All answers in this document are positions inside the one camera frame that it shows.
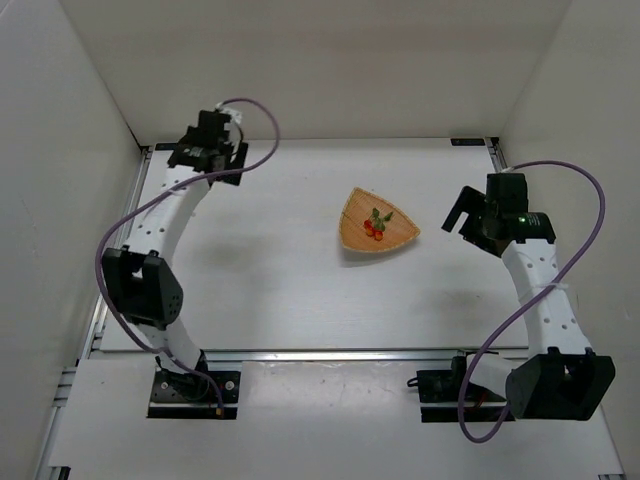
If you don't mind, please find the fake cherry sprig with leaves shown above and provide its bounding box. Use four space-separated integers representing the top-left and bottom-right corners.
363 208 394 241

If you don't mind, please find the single fake red cherry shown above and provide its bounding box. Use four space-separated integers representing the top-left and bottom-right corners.
364 220 375 236

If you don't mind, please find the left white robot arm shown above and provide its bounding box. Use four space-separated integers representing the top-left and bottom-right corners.
96 140 248 375

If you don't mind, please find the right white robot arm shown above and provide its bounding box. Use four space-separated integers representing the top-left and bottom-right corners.
442 186 615 421

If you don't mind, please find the woven bamboo fruit basket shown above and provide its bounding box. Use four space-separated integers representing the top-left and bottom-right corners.
338 187 421 254

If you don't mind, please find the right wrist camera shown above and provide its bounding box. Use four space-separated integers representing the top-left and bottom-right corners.
485 173 529 215

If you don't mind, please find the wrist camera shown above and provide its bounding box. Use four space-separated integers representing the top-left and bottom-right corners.
485 173 529 215
195 106 244 148

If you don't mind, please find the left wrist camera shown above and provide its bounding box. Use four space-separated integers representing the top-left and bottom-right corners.
195 106 244 148

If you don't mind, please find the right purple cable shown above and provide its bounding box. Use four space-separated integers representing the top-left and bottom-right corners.
456 160 608 444

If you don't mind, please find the purple cable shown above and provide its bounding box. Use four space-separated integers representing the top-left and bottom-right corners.
456 160 608 444
94 97 281 416

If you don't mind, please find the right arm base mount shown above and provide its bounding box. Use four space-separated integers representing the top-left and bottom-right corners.
406 355 506 423

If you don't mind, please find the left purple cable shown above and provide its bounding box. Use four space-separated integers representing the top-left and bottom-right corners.
94 97 281 416

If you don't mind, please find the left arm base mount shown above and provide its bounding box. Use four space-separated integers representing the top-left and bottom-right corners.
147 368 241 420

